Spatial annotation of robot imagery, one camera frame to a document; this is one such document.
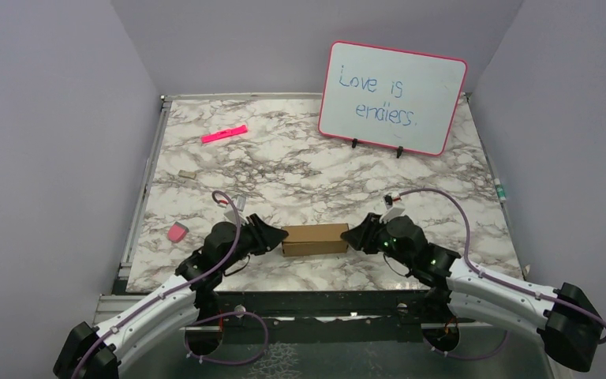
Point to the green white small bottle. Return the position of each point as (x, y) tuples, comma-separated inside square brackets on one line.
[(500, 191)]

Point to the pink marker pen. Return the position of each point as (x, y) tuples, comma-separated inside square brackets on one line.
[(224, 134)]

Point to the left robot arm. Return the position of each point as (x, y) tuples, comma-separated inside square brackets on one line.
[(188, 297)]

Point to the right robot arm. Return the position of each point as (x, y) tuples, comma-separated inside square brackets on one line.
[(563, 319)]

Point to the small tan cardboard scrap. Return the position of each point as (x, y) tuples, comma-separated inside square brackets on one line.
[(186, 174)]

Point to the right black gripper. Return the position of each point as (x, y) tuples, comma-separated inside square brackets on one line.
[(362, 236)]

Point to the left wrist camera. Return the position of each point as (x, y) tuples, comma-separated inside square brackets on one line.
[(234, 212)]

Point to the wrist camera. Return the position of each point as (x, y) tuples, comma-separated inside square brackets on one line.
[(234, 212), (394, 207)]

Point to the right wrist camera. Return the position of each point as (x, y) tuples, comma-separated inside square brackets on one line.
[(394, 207)]

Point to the pink framed whiteboard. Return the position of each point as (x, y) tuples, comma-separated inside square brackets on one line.
[(390, 98)]

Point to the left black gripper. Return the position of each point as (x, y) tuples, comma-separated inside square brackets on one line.
[(266, 238)]

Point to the pink eraser block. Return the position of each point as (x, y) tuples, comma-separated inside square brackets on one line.
[(177, 232)]

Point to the brown cardboard box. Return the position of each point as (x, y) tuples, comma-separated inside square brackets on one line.
[(312, 240)]

